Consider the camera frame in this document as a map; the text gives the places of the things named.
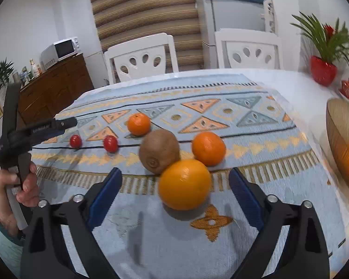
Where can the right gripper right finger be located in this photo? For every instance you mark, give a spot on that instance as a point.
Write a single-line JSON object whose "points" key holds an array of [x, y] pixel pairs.
{"points": [[305, 252]]}

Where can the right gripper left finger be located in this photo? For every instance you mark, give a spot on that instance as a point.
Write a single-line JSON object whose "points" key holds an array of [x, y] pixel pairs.
{"points": [[45, 254]]}

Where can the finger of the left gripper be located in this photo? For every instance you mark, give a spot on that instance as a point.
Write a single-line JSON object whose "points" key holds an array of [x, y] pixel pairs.
{"points": [[64, 124]]}

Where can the cherry tomato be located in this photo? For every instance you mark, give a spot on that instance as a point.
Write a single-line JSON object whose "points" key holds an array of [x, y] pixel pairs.
{"points": [[110, 144], [75, 141]]}

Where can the large yellow orange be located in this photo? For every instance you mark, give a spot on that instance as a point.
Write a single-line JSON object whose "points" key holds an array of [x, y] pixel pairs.
{"points": [[184, 185]]}

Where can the dark wooden sideboard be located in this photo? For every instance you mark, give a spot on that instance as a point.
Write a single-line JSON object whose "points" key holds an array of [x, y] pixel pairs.
{"points": [[54, 90]]}

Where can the white bottle on sideboard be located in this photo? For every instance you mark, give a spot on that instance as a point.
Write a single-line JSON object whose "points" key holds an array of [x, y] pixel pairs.
{"points": [[35, 70]]}

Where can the white microwave oven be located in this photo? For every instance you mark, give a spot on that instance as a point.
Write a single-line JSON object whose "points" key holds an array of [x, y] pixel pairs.
{"points": [[59, 51]]}

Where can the green plant in vase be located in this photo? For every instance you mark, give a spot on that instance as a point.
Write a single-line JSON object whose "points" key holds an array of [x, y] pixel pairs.
{"points": [[6, 69]]}

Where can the small far mandarin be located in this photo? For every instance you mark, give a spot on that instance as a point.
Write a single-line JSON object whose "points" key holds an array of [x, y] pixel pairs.
{"points": [[139, 124]]}

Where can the blue patterned table mat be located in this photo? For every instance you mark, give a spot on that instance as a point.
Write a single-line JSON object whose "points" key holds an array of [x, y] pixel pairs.
{"points": [[143, 238]]}

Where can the brown kiwi fruit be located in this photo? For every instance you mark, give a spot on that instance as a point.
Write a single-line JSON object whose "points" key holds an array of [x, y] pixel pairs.
{"points": [[158, 150]]}

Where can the white chair left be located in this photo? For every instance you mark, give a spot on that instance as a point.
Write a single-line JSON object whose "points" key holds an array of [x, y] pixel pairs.
{"points": [[141, 57]]}

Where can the white chair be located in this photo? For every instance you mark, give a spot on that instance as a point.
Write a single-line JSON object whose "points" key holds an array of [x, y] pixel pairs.
{"points": [[141, 57], [251, 49]]}

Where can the striped window blind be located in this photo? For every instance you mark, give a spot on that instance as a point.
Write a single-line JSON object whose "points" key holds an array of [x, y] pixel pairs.
{"points": [[119, 21]]}

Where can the amber ribbed glass bowl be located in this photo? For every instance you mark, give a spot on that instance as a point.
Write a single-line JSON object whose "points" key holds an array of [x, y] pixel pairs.
{"points": [[337, 123]]}

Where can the white chair right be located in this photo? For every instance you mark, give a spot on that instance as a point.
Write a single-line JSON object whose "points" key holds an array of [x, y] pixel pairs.
{"points": [[251, 49]]}

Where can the white refrigerator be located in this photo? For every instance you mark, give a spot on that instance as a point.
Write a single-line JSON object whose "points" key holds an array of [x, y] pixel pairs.
{"points": [[215, 15]]}

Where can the red potted green plant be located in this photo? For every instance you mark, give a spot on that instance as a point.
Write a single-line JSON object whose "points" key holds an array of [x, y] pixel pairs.
{"points": [[331, 42]]}

